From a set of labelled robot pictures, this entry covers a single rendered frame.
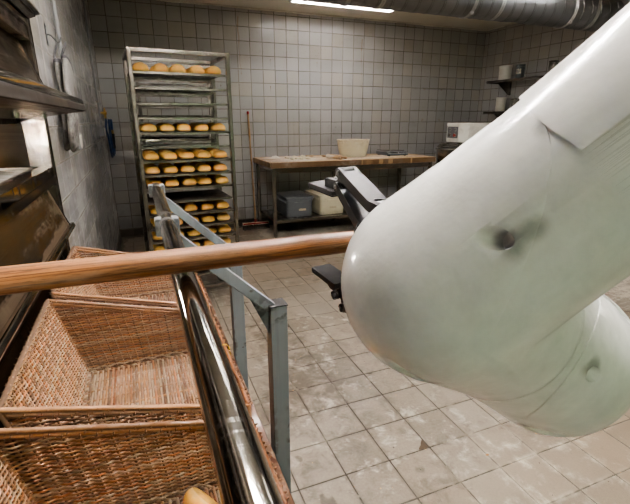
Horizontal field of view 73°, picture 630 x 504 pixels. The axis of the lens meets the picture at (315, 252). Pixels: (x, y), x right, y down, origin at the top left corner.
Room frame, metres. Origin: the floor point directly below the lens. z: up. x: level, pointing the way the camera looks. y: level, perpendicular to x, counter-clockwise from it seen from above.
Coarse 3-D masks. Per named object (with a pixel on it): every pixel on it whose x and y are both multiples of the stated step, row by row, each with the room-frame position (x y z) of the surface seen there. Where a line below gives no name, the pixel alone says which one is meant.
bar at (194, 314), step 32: (160, 192) 1.11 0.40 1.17; (160, 224) 0.78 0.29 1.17; (192, 224) 1.30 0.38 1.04; (192, 288) 0.45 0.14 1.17; (192, 320) 0.37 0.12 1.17; (192, 352) 0.32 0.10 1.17; (224, 352) 0.32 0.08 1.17; (224, 384) 0.26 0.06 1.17; (288, 384) 0.90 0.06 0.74; (224, 416) 0.23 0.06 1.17; (288, 416) 0.90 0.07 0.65; (224, 448) 0.20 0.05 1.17; (256, 448) 0.20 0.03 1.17; (288, 448) 0.90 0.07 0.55; (224, 480) 0.18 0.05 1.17; (256, 480) 0.18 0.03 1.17; (288, 480) 0.89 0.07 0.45
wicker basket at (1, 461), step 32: (0, 448) 0.61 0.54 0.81; (32, 448) 0.63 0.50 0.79; (128, 448) 0.69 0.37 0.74; (160, 448) 0.71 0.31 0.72; (192, 448) 0.73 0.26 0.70; (0, 480) 0.57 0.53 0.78; (32, 480) 0.62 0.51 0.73; (64, 480) 0.64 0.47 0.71; (96, 480) 0.66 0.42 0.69; (128, 480) 0.68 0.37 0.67; (160, 480) 0.70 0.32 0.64; (192, 480) 0.73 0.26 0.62
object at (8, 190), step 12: (36, 168) 1.63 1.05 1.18; (48, 168) 1.64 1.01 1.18; (12, 180) 1.30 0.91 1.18; (24, 180) 1.30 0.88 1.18; (36, 180) 1.42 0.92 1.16; (0, 192) 1.07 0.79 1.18; (12, 192) 1.13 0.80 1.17; (24, 192) 1.25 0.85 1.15; (0, 204) 1.02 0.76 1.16; (12, 204) 1.11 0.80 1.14
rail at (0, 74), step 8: (0, 72) 0.69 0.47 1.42; (8, 72) 0.74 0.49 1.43; (0, 80) 0.69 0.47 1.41; (8, 80) 0.73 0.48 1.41; (16, 80) 0.78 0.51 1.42; (24, 80) 0.84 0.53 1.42; (32, 80) 0.92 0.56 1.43; (32, 88) 0.89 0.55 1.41; (40, 88) 0.97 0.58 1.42; (48, 88) 1.07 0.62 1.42; (56, 96) 1.16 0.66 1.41; (64, 96) 1.29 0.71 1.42; (72, 96) 1.47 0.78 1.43
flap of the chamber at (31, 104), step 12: (0, 84) 0.67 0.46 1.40; (12, 84) 0.74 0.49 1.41; (0, 96) 0.66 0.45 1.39; (12, 96) 0.71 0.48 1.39; (24, 96) 0.80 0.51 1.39; (36, 96) 0.90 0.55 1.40; (48, 96) 1.03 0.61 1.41; (0, 108) 0.90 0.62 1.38; (12, 108) 0.95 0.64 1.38; (24, 108) 1.01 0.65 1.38; (36, 108) 1.08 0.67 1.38; (48, 108) 1.16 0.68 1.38; (60, 108) 1.25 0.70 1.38; (72, 108) 1.39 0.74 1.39; (84, 108) 1.72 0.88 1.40
